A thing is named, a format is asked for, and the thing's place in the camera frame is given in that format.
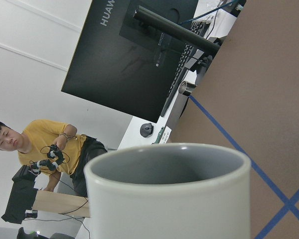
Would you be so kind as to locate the white mug with grey inside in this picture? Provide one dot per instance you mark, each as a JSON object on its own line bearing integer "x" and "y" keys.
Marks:
{"x": 170, "y": 191}

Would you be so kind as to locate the seated person in yellow shirt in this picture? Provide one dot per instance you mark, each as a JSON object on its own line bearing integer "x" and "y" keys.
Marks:
{"x": 53, "y": 148}

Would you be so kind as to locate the black computer mouse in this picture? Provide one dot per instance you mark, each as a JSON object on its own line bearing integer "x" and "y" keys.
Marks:
{"x": 146, "y": 129}

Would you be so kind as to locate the green plastic tool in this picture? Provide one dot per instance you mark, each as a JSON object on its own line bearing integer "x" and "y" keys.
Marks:
{"x": 159, "y": 136}

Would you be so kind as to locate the black Huawei monitor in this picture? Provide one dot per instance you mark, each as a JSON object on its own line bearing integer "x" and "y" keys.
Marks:
{"x": 129, "y": 51}

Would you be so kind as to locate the black keyboard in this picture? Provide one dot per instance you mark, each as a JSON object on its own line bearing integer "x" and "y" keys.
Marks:
{"x": 199, "y": 27}

